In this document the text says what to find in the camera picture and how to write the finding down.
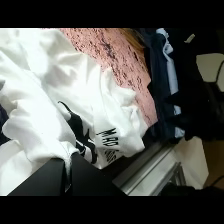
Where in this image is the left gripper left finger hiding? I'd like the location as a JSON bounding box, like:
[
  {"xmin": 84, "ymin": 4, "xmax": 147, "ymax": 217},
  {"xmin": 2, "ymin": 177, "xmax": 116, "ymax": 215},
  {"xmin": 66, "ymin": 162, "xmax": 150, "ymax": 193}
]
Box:
[{"xmin": 8, "ymin": 157, "xmax": 68, "ymax": 197}]

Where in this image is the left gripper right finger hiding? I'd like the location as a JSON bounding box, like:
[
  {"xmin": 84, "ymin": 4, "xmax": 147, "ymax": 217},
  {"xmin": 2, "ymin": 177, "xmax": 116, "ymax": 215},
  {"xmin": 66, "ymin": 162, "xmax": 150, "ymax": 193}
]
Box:
[{"xmin": 69, "ymin": 152, "xmax": 128, "ymax": 197}]

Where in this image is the white T-shirt with black print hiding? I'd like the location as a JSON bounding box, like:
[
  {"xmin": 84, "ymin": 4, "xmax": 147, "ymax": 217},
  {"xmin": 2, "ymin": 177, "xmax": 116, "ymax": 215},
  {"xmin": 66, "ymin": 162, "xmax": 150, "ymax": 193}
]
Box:
[{"xmin": 0, "ymin": 27, "xmax": 149, "ymax": 197}]

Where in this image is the dark navy garment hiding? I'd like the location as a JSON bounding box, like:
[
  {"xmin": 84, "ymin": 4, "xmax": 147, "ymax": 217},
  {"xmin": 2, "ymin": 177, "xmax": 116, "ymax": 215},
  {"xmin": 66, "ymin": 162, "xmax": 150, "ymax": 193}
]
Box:
[{"xmin": 138, "ymin": 27, "xmax": 178, "ymax": 145}]

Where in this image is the light blue garment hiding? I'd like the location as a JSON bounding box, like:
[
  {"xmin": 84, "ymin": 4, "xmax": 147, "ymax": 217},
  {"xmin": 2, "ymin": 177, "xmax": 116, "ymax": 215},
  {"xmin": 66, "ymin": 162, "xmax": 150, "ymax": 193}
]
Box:
[{"xmin": 155, "ymin": 27, "xmax": 186, "ymax": 139}]

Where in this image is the black garment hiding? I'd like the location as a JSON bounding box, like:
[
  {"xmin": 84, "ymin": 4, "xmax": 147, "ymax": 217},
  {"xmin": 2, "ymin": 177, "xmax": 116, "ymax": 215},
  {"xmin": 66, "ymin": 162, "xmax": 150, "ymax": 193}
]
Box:
[{"xmin": 164, "ymin": 27, "xmax": 224, "ymax": 143}]

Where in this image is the silver frame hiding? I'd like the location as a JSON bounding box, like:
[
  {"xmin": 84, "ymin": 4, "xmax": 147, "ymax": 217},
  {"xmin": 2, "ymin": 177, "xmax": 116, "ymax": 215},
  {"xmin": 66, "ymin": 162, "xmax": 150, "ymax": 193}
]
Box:
[{"xmin": 112, "ymin": 143, "xmax": 187, "ymax": 197}]

